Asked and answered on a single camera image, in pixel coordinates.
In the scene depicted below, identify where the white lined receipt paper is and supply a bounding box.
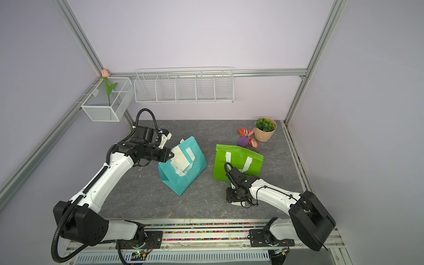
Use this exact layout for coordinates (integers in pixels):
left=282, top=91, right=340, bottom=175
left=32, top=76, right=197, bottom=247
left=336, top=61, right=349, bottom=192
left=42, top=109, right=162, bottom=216
left=171, top=146, right=190, bottom=171

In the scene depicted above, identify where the teal shopping bag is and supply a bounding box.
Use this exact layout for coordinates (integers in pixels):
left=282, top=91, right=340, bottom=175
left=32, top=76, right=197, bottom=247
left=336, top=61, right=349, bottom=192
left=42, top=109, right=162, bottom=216
left=158, top=136, right=207, bottom=196

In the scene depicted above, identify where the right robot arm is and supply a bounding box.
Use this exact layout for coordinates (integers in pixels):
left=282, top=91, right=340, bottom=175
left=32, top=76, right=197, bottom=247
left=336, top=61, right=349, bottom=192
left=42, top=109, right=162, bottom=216
left=224, top=162, right=336, bottom=251

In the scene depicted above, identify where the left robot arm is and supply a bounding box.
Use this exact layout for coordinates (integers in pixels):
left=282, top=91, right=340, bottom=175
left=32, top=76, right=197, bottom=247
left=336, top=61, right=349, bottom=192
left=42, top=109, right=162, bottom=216
left=51, top=125, right=174, bottom=263

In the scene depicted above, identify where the green shopping bag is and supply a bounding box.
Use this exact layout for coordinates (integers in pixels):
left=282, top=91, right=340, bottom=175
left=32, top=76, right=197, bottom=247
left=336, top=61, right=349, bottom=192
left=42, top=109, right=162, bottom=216
left=213, top=144, right=265, bottom=182

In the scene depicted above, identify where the purple garden trowel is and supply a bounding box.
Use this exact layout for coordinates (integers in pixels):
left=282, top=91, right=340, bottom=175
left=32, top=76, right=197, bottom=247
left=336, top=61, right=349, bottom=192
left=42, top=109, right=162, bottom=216
left=237, top=128, right=256, bottom=149

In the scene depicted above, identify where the red white garden glove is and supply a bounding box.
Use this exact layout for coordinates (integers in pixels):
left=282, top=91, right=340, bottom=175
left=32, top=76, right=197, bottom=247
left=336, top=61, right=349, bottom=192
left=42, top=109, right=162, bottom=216
left=237, top=127, right=259, bottom=149

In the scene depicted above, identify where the beige plant pot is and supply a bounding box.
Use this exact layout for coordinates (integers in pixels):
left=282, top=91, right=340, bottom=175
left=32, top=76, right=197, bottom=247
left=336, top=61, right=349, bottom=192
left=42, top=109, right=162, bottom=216
left=254, top=117, right=277, bottom=142

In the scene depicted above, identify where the white mesh box basket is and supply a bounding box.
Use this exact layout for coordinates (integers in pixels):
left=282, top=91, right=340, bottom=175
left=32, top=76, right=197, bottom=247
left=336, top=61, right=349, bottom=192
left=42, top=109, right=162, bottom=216
left=81, top=77, right=134, bottom=122

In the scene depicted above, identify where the green potted plant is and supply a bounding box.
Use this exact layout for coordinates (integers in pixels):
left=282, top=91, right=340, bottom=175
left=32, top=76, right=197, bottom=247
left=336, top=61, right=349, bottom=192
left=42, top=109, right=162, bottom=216
left=255, top=118, right=277, bottom=132

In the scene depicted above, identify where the artificial pink tulip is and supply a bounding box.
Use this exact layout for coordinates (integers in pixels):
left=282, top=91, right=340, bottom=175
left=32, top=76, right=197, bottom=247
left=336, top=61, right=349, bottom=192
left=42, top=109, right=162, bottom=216
left=101, top=69, right=118, bottom=106

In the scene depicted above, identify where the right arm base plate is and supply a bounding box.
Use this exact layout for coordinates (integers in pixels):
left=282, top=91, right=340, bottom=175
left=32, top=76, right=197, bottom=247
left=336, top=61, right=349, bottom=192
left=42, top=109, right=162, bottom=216
left=247, top=229, right=295, bottom=247

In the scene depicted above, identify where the white wire wall basket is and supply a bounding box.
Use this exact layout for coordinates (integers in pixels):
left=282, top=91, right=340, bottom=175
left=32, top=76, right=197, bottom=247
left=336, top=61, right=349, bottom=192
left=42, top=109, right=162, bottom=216
left=134, top=67, right=235, bottom=103

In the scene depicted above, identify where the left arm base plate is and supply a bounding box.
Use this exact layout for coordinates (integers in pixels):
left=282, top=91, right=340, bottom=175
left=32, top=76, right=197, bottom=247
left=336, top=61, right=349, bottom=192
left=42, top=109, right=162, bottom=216
left=118, top=230, right=163, bottom=250

